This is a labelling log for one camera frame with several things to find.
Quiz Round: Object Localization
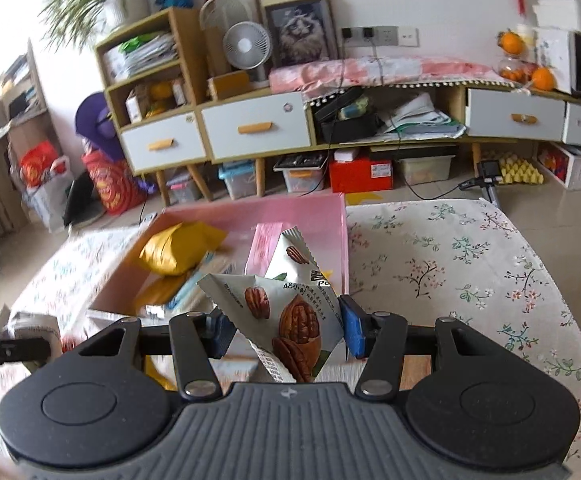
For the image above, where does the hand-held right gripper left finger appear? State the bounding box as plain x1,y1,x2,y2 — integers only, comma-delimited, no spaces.
73,310,236,402

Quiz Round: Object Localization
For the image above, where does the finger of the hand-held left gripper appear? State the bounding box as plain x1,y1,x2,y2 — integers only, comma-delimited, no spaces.
0,337,54,372

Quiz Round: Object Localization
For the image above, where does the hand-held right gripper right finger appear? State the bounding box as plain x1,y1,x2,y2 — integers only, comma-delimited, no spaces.
339,294,496,401

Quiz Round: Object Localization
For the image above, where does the white packet dark print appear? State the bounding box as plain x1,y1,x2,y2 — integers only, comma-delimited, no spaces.
0,310,62,348

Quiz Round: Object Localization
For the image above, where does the clear long snack packet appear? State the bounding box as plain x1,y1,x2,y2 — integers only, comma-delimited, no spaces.
168,250,231,313

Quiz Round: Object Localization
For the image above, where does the white nut snack packet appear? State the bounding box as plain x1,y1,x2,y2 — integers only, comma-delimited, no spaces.
196,227,343,383

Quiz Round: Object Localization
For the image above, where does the yellow snack packet white label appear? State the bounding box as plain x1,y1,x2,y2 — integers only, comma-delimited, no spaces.
129,274,194,318

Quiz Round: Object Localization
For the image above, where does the pink snack packet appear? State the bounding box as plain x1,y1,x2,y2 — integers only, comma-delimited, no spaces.
244,222,286,278

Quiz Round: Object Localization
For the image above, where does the yellow pillow snack packet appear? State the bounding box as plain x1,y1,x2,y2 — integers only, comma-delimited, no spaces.
138,221,228,277

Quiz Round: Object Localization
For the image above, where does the pink cardboard box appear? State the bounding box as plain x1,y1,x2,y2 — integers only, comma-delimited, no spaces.
86,192,351,326

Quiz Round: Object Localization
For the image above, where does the floral tablecloth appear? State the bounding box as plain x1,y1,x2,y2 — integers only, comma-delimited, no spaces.
0,199,581,461

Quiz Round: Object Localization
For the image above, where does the clear plastic storage box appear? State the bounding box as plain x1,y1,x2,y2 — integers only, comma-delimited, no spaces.
395,155,457,189
165,172,205,206

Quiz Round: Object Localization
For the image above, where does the blue lid plastic box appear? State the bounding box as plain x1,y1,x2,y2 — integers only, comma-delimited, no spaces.
219,160,267,201

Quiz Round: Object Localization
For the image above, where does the red flat box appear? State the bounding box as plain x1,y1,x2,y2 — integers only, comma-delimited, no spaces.
329,156,393,194

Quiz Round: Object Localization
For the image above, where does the clear box black lid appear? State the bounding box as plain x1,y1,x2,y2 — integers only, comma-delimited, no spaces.
274,152,330,194

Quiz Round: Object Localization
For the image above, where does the white paper bag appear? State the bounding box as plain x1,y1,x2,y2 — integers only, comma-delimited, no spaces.
25,155,76,233

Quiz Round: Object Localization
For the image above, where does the black laptop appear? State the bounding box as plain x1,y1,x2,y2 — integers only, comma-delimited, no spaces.
63,177,102,227

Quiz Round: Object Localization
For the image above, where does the red printed bag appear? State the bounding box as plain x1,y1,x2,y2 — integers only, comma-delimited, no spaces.
81,152,147,217

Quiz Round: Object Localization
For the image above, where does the red gift bag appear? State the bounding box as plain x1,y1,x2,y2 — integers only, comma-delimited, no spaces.
19,140,64,188

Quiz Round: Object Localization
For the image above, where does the black storage box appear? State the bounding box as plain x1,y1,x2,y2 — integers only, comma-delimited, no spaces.
314,86,382,144

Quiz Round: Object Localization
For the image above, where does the black floor device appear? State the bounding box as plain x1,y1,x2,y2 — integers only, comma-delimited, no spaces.
459,160,503,207

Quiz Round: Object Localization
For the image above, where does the stack of papers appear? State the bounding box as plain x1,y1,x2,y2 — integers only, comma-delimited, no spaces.
376,92,467,139

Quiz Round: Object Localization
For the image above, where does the yellow egg tray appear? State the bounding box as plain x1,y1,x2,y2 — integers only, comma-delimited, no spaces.
497,154,545,186

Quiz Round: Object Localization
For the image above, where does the small white carton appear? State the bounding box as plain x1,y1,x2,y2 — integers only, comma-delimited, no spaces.
125,87,150,124

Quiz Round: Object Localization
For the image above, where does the purple plush toy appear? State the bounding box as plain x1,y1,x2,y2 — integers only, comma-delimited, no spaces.
75,92,126,161

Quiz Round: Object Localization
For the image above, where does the yellow round fruit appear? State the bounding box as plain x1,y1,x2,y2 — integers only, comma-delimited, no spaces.
148,81,175,115

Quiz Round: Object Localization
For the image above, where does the pink floral cloth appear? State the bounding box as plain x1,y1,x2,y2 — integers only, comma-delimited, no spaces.
269,55,521,103

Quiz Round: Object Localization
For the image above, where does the wooden bookshelf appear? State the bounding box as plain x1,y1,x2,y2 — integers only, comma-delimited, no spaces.
0,40,54,241

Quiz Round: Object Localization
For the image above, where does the wooden tv cabinet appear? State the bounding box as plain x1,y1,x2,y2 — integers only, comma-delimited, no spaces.
94,7,581,206

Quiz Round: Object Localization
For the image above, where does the pile of documents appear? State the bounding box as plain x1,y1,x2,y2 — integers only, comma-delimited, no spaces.
101,31,180,82

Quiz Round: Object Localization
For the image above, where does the small white desk fan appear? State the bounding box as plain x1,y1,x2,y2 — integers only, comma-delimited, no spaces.
222,22,274,83

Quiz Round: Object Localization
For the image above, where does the framed cat picture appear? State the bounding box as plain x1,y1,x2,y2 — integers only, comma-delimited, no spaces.
254,0,339,68

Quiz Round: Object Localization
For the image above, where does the clear jar of oranges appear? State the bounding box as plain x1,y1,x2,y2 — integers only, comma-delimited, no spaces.
497,55,538,85

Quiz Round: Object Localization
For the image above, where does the orange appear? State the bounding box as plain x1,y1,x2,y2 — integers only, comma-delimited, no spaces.
531,67,556,92
499,31,525,56

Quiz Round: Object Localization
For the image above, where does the large white fan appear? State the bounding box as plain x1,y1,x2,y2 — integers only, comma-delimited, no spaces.
199,0,254,78

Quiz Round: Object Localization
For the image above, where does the white printed carton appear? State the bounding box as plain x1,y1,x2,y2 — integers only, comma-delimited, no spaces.
535,27,578,95

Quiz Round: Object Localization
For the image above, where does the potted green plant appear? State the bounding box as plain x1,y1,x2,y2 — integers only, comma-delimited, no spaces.
40,0,171,48

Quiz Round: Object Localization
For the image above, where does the white foam box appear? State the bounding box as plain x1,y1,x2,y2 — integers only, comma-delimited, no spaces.
533,0,581,35

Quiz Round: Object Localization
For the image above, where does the wall socket panel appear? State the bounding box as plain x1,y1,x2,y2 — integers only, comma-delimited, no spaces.
341,25,419,48

